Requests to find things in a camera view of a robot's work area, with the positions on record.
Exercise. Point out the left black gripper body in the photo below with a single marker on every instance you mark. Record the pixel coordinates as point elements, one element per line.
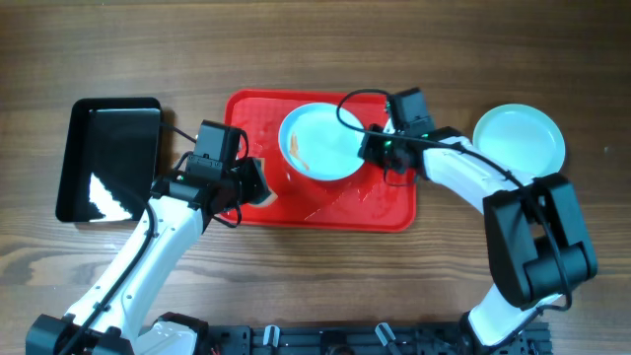
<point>254,180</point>

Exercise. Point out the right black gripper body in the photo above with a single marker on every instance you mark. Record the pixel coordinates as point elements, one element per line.
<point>372,149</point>

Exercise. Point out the green yellow sponge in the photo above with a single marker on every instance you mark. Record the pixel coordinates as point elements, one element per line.
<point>268,196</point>

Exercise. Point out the light blue plate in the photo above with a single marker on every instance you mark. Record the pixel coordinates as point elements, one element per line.
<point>521,137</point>
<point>321,142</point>

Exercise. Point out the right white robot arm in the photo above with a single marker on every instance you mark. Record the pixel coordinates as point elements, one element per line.
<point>538,245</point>

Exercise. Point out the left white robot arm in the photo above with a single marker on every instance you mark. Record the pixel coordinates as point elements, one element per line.
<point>108,319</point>

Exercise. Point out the red plastic tray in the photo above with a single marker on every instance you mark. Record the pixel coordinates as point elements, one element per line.
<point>362,202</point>

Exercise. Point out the black water basin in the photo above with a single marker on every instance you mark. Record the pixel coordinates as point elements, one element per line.
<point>110,160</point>

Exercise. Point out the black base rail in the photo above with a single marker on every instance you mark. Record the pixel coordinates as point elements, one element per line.
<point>422,339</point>

